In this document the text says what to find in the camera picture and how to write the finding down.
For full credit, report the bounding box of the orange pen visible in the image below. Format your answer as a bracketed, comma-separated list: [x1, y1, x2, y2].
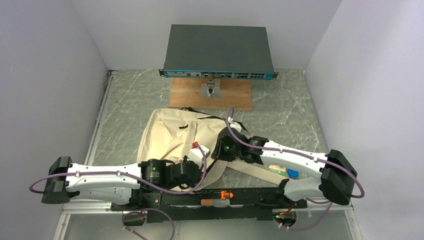
[200, 190, 234, 208]

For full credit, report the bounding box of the wooden base board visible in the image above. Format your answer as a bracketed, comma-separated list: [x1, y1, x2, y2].
[168, 78, 253, 111]

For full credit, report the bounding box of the beige canvas backpack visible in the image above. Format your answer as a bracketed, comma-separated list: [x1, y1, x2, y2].
[136, 108, 285, 189]

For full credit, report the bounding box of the grey metal stand bracket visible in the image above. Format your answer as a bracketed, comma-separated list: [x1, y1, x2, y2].
[201, 79, 221, 98]

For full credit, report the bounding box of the yellow banana toy pack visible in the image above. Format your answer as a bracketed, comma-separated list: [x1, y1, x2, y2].
[268, 164, 289, 177]

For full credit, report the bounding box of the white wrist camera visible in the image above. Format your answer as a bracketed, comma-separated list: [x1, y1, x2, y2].
[187, 142, 211, 168]
[228, 121, 243, 133]

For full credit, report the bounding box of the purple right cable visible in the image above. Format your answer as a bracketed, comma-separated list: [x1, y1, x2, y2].
[225, 106, 366, 232]

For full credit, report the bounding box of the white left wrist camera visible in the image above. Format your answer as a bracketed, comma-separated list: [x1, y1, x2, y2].
[187, 142, 211, 168]

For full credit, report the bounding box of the grey network switch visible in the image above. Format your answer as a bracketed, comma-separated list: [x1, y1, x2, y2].
[159, 24, 278, 80]

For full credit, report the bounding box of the blue eraser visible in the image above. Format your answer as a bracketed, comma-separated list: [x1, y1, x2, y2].
[286, 168, 300, 179]

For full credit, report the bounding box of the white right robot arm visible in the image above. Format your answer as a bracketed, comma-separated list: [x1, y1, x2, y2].
[211, 128, 358, 208]

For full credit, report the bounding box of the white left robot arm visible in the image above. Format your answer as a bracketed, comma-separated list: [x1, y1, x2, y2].
[41, 155, 206, 210]

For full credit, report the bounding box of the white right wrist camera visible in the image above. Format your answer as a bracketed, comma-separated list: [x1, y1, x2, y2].
[228, 121, 243, 133]

